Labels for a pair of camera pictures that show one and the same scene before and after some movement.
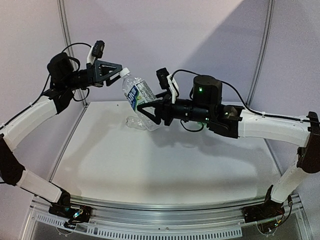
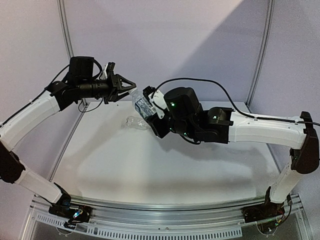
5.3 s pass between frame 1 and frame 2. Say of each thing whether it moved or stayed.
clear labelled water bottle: moved
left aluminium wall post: stayed
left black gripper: moved
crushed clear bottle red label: stayed
